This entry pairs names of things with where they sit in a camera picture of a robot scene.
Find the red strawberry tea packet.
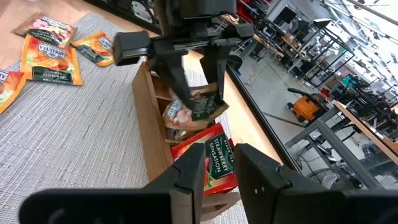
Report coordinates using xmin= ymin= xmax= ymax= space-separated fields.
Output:
xmin=170 ymin=123 xmax=239 ymax=195

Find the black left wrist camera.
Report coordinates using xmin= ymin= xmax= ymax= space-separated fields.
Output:
xmin=169 ymin=0 xmax=238 ymax=19

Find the grey woven placemat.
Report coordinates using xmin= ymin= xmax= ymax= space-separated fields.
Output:
xmin=0 ymin=12 xmax=249 ymax=224

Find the grey frame workbench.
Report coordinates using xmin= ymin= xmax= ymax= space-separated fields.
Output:
xmin=284 ymin=101 xmax=398 ymax=190

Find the wooden compartment tea box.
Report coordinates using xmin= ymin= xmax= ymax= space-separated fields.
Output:
xmin=132 ymin=60 xmax=242 ymax=222

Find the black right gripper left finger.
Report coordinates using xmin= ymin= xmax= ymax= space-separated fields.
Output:
xmin=18 ymin=142 xmax=206 ymax=224

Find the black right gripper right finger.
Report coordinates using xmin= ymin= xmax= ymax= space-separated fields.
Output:
xmin=234 ymin=143 xmax=398 ymax=224

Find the orange shop vacuum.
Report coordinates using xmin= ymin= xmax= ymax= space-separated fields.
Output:
xmin=287 ymin=88 xmax=330 ymax=124

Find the orange mango tea packet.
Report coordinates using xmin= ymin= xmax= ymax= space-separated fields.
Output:
xmin=0 ymin=70 xmax=27 ymax=114
xmin=20 ymin=34 xmax=83 ymax=86
xmin=71 ymin=30 xmax=115 ymax=67

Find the black wire shelf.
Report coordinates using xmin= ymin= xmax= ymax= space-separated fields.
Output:
xmin=310 ymin=18 xmax=355 ymax=88

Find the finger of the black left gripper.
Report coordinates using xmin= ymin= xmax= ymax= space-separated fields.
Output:
xmin=200 ymin=42 xmax=229 ymax=103
xmin=149 ymin=54 xmax=197 ymax=110

